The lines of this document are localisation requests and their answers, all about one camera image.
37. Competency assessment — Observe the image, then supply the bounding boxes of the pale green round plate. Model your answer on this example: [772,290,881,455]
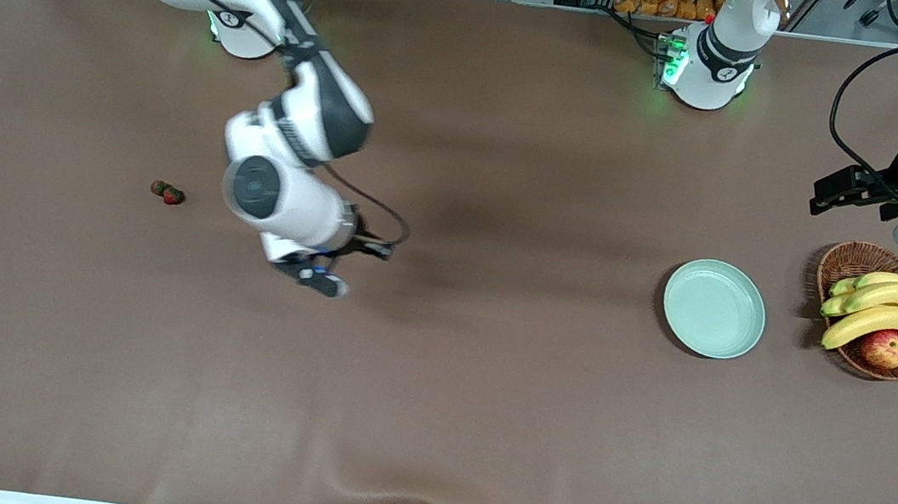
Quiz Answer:
[656,254,774,365]

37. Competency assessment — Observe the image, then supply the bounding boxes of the brown wicker basket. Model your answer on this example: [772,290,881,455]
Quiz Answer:
[805,237,898,382]

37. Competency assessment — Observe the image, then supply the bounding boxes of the yellow banana bunch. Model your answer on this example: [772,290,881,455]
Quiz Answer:
[816,264,898,360]

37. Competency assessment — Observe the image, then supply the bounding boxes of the red apple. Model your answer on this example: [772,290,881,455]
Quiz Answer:
[857,326,898,371]

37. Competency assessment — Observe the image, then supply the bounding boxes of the brown table mat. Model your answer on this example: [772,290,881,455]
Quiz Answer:
[0,0,898,504]

